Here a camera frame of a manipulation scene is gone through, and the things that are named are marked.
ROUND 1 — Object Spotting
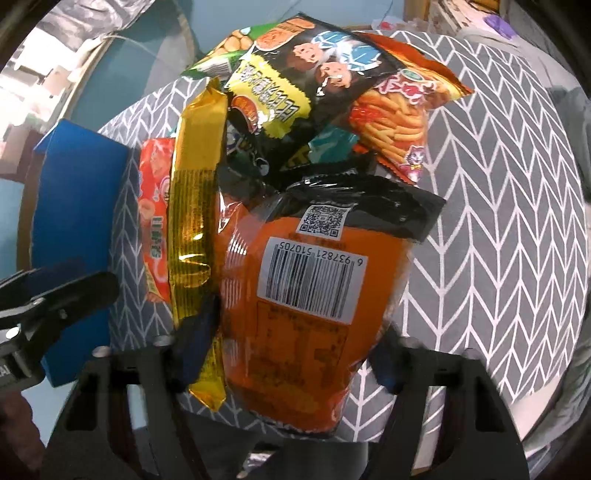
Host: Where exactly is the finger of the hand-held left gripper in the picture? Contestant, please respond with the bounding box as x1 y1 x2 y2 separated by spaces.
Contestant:
0 272 122 343
0 262 89 306

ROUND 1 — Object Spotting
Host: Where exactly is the purple item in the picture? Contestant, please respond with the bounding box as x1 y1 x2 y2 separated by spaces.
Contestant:
489 13 515 40

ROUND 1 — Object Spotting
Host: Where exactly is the wooden slatted furniture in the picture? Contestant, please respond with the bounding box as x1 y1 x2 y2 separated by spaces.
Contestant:
404 0 446 25

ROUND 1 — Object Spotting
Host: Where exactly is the blue board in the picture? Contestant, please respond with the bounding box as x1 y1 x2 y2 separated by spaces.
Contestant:
28 119 133 389

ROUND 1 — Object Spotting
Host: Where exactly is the orange barcode snack bag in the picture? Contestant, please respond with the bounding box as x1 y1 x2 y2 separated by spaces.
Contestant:
216 174 447 435

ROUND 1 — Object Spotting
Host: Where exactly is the white cable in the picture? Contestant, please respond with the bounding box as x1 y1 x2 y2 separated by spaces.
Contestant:
90 33 190 63

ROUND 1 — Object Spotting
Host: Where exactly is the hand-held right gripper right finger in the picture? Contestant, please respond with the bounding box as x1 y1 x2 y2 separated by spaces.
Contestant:
369 324 533 480

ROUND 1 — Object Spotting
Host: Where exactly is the grey clothing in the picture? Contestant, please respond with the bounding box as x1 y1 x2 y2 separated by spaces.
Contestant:
457 25 591 121

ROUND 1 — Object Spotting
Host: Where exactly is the orange-red snack packet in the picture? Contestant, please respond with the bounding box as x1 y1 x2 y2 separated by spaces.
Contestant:
137 137 179 304

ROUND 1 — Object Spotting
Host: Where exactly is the orange fries-print snack bag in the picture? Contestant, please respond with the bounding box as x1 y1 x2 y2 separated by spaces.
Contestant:
346 31 476 186

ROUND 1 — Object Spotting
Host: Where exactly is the gold foil snack packet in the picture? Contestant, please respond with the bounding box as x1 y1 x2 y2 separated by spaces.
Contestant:
168 76 230 415

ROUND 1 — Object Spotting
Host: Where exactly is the black yellow cartoon snack bag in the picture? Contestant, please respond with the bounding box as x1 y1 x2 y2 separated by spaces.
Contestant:
222 14 400 140

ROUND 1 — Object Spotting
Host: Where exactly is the green snack bag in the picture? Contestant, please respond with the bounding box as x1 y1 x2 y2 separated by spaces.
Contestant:
181 25 260 80

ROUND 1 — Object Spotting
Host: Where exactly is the teal cartoon-figure snack bag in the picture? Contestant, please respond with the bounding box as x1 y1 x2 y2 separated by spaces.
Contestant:
281 124 371 174

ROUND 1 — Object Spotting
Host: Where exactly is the grey chevron cloth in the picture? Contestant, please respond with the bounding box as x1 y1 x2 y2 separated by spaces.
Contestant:
97 28 591 445

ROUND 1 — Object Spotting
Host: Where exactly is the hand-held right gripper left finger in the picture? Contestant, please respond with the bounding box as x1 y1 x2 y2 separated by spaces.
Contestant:
39 294 222 480

